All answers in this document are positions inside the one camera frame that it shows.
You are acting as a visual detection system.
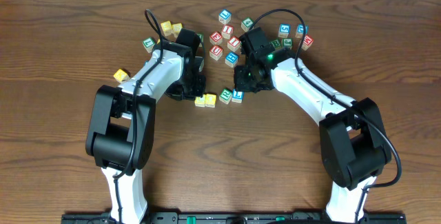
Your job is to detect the yellow block C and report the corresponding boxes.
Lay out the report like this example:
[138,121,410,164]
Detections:
[194,95,205,108]

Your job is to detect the blue block l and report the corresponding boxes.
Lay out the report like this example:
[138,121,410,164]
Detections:
[218,9,232,25]
[232,90,244,103]

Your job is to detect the green block R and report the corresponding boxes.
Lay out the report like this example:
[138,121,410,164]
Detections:
[219,88,233,105]

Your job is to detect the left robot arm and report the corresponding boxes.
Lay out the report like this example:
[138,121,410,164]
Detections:
[85,29,206,223]

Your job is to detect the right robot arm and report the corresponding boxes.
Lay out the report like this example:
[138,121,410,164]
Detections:
[234,28,392,223]

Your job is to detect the green block B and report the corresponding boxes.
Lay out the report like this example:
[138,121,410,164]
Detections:
[271,39,282,50]

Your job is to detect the red block U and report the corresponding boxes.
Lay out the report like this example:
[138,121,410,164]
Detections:
[209,45,223,61]

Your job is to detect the green block Z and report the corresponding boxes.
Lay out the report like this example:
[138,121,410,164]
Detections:
[196,33,204,47]

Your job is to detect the red block E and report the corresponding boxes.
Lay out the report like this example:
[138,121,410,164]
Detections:
[209,31,223,45]

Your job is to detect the green block 4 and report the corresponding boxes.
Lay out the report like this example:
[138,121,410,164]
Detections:
[241,17,254,32]

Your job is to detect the red block I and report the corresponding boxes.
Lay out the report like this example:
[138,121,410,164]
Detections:
[221,25,234,40]

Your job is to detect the blue block 5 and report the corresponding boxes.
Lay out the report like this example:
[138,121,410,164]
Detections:
[278,23,291,39]

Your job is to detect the yellow block S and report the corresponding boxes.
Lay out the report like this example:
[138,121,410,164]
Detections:
[172,23,183,38]

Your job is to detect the green block L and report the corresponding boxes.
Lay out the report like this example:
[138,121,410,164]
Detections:
[142,37,156,53]

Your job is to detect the blue block right D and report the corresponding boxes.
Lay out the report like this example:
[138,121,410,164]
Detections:
[295,24,309,39]

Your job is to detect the red block M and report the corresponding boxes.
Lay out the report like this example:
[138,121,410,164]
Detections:
[301,35,314,51]

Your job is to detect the blue block top L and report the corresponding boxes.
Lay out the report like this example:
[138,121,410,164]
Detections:
[218,9,232,25]

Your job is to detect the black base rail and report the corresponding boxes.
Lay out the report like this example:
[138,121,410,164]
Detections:
[61,212,407,224]

